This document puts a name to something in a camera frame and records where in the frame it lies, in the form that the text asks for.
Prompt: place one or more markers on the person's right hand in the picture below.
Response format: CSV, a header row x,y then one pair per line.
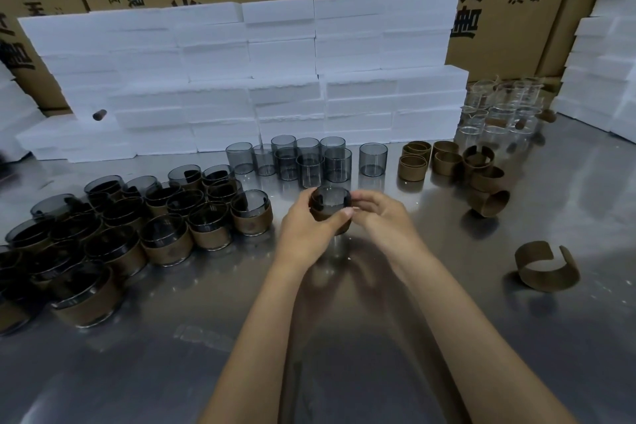
x,y
385,227

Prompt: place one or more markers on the person's left hand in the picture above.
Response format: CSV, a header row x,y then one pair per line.
x,y
297,235

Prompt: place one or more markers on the person's right thumb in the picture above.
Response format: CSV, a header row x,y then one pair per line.
x,y
354,213

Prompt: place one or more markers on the person's left fingers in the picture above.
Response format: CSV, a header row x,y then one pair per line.
x,y
309,202

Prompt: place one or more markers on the smoky glass cup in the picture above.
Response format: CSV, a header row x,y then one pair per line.
x,y
329,210

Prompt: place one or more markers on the person's right forearm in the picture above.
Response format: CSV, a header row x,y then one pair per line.
x,y
477,349

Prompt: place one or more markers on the person's left forearm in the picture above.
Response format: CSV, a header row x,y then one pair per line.
x,y
271,339

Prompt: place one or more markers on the group of bare grey glasses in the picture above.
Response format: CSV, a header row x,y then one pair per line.
x,y
308,158

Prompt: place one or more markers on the cluster of brown cardboard sleeves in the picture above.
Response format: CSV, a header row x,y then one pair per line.
x,y
449,160

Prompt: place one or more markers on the wide stack of white foam blocks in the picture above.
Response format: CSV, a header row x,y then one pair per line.
x,y
278,81

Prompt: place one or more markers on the group of clear glass beakers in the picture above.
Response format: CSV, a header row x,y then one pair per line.
x,y
502,105

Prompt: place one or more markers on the group of sleeved smoky cups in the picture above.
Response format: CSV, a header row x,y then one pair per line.
x,y
114,240

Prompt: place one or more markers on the open brown sleeve, spread apart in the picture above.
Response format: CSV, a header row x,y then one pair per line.
x,y
541,279

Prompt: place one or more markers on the small brown cylinder piece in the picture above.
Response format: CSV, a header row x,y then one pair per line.
x,y
99,115
547,116

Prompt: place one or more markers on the tall stack of white foam blocks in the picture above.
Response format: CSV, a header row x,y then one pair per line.
x,y
601,66

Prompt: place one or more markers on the small stack of white foam blocks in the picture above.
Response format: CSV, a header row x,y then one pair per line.
x,y
15,110

